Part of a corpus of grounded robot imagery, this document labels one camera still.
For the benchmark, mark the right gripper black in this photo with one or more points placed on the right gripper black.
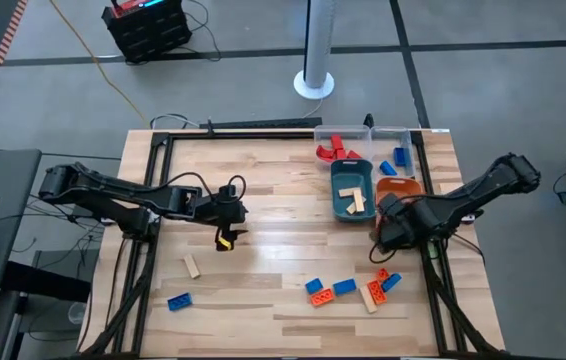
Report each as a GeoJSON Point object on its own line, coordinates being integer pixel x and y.
{"type": "Point", "coordinates": [398, 232]}

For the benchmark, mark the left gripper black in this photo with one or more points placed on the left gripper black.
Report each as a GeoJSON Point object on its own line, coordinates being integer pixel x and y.
{"type": "Point", "coordinates": [223, 212]}

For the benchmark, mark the red cylinder block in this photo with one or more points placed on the red cylinder block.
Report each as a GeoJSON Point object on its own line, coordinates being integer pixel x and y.
{"type": "Point", "coordinates": [337, 142]}

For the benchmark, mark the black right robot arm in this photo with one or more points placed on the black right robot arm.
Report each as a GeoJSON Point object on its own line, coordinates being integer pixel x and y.
{"type": "Point", "coordinates": [488, 185]}

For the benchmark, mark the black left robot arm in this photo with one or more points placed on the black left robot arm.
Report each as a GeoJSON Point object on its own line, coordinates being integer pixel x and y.
{"type": "Point", "coordinates": [113, 187]}

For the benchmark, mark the clear bin with blue blocks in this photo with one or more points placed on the clear bin with blue blocks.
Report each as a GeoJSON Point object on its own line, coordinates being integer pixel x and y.
{"type": "Point", "coordinates": [393, 134]}

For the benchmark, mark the clear bin with red blocks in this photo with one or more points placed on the clear bin with red blocks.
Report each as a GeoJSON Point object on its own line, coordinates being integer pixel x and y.
{"type": "Point", "coordinates": [348, 132]}

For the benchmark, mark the yellow tape label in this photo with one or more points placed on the yellow tape label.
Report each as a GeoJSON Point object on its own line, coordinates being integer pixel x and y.
{"type": "Point", "coordinates": [224, 243]}

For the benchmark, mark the small orange toy brick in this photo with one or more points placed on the small orange toy brick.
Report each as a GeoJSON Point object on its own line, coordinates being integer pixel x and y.
{"type": "Point", "coordinates": [383, 274]}

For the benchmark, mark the orange plastic bin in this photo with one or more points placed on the orange plastic bin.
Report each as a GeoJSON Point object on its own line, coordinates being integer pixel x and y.
{"type": "Point", "coordinates": [403, 187]}

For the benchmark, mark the plain wooden block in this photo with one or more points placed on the plain wooden block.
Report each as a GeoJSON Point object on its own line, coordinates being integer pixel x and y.
{"type": "Point", "coordinates": [191, 266]}
{"type": "Point", "coordinates": [349, 192]}
{"type": "Point", "coordinates": [368, 300]}
{"type": "Point", "coordinates": [359, 202]}
{"type": "Point", "coordinates": [350, 209]}

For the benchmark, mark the blue toy brick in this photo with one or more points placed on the blue toy brick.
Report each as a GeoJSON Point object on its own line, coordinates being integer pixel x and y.
{"type": "Point", "coordinates": [314, 286]}
{"type": "Point", "coordinates": [391, 282]}
{"type": "Point", "coordinates": [344, 286]}
{"type": "Point", "coordinates": [180, 301]}

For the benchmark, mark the blue block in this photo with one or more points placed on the blue block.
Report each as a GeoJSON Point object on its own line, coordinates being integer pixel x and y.
{"type": "Point", "coordinates": [400, 157]}
{"type": "Point", "coordinates": [388, 168]}

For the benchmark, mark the dark green plastic bin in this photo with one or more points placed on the dark green plastic bin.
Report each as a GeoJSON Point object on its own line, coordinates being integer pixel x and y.
{"type": "Point", "coordinates": [348, 172]}

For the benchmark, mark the red triangular wooden block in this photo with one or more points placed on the red triangular wooden block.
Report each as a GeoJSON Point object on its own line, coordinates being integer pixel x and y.
{"type": "Point", "coordinates": [354, 155]}

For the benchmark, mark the red curved wooden block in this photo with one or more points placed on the red curved wooden block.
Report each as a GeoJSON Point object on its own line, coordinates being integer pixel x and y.
{"type": "Point", "coordinates": [324, 154]}

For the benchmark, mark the black power strip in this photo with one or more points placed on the black power strip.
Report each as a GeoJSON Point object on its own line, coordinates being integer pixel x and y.
{"type": "Point", "coordinates": [263, 123]}

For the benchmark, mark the small black table clamp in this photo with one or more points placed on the small black table clamp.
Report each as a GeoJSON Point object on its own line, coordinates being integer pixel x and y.
{"type": "Point", "coordinates": [368, 120]}

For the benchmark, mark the grey pole with round base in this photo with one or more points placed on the grey pole with round base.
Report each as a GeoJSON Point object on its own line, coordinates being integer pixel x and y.
{"type": "Point", "coordinates": [315, 50]}

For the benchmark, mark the black plastic crate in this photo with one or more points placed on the black plastic crate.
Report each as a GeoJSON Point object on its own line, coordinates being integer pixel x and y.
{"type": "Point", "coordinates": [148, 35]}

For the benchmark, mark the dark grey desk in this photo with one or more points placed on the dark grey desk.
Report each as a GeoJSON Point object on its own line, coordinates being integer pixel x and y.
{"type": "Point", "coordinates": [8, 225]}

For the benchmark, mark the red device with blue light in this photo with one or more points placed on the red device with blue light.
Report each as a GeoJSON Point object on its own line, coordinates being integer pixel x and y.
{"type": "Point", "coordinates": [135, 6]}

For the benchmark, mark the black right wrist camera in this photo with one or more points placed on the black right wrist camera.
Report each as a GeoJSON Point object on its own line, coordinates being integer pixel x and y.
{"type": "Point", "coordinates": [390, 204]}

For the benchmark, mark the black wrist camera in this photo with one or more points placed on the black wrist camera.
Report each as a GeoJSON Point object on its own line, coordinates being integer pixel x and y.
{"type": "Point", "coordinates": [228, 191]}
{"type": "Point", "coordinates": [390, 204]}

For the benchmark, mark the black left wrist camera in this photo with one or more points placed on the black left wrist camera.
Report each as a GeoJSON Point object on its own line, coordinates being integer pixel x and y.
{"type": "Point", "coordinates": [228, 191]}

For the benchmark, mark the black aluminium table frame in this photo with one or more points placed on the black aluminium table frame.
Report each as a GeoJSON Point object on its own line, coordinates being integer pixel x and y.
{"type": "Point", "coordinates": [243, 135]}

